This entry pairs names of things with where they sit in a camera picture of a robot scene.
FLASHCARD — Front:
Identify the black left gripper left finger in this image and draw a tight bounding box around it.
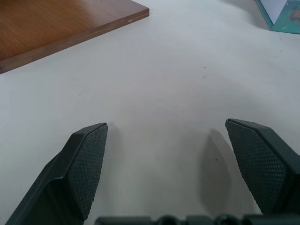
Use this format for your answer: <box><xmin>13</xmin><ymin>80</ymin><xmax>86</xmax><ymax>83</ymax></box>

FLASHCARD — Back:
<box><xmin>4</xmin><ymin>122</ymin><xmax>109</xmax><ymax>225</ymax></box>

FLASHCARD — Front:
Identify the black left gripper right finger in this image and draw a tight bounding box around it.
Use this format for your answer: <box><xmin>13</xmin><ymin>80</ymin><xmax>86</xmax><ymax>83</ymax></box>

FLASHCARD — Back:
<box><xmin>225</xmin><ymin>118</ymin><xmax>300</xmax><ymax>214</ymax></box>

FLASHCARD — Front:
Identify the brown wooden board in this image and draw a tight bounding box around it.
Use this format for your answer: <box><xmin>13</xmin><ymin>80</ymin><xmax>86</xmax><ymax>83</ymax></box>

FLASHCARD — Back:
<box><xmin>0</xmin><ymin>0</ymin><xmax>150</xmax><ymax>75</ymax></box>

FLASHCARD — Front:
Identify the teal box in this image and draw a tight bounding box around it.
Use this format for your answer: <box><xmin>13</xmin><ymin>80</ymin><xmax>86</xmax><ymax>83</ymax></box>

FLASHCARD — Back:
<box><xmin>255</xmin><ymin>0</ymin><xmax>300</xmax><ymax>35</ymax></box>

